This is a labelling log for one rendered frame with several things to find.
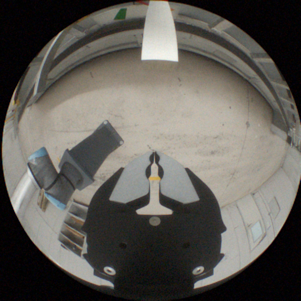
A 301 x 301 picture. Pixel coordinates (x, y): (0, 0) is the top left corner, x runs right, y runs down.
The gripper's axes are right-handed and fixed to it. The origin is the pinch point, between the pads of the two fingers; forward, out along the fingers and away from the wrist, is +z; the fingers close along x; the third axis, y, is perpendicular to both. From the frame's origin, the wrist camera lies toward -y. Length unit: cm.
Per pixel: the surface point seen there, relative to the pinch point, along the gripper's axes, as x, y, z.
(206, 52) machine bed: 48, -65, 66
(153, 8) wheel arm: -0.1, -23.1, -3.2
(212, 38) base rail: 22.8, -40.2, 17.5
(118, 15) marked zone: -10.7, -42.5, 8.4
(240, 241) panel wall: 203, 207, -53
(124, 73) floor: -28, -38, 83
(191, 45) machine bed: 32, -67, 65
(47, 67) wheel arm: -22.9, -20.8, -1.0
